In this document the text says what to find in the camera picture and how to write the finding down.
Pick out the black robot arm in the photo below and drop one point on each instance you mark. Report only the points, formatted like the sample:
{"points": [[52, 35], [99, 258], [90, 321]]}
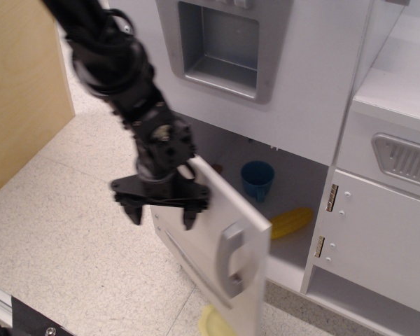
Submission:
{"points": [[114, 67]]}

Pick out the yellow toy corn cob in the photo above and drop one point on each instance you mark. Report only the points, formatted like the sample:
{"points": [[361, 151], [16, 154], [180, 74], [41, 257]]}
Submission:
{"points": [[291, 221]]}

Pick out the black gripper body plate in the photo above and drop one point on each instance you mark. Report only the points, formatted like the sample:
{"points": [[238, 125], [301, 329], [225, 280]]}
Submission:
{"points": [[133, 192]]}

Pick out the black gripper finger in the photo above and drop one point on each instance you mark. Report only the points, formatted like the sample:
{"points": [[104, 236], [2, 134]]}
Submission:
{"points": [[189, 217], [134, 212]]}

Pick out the white toy kitchen fridge cabinet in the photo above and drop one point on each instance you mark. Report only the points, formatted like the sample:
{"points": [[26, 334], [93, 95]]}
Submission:
{"points": [[313, 82]]}

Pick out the brass door hinge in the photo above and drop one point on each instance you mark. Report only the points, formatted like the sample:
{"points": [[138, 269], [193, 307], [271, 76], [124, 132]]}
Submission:
{"points": [[319, 247], [332, 198]]}

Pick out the silver fridge door handle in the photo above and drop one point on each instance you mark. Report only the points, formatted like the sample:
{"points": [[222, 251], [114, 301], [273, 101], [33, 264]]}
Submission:
{"points": [[230, 275]]}

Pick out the plywood side panel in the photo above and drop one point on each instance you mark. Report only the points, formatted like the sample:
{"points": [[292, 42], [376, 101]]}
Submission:
{"points": [[35, 102]]}

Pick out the white low fridge door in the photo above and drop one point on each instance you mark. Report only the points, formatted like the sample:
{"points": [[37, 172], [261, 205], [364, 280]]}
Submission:
{"points": [[196, 249]]}

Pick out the blue plastic cup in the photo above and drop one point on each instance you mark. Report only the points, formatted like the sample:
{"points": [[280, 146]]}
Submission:
{"points": [[257, 178]]}

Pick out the silver oven vent panel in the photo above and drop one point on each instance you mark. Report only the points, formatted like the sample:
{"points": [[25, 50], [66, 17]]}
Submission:
{"points": [[397, 157]]}

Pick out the silver ice dispenser recess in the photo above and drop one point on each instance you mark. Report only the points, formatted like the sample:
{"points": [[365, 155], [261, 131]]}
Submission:
{"points": [[232, 46]]}

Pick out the pale yellow plastic plate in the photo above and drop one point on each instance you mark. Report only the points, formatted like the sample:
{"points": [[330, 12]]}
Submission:
{"points": [[211, 323]]}

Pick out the wooden toy knife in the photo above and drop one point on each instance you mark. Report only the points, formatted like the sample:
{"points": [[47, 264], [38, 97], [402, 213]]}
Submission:
{"points": [[217, 168]]}

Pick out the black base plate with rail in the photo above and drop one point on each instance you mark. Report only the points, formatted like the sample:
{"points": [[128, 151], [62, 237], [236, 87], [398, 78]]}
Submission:
{"points": [[18, 318]]}

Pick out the lower brass door hinge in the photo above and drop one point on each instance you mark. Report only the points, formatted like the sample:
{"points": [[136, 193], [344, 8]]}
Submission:
{"points": [[319, 247]]}

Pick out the upper brass door hinge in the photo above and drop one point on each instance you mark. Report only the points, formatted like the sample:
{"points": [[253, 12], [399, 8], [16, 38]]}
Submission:
{"points": [[332, 198]]}

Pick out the white oven cabinet door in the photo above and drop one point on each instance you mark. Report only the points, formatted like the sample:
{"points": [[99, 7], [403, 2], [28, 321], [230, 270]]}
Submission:
{"points": [[372, 238]]}

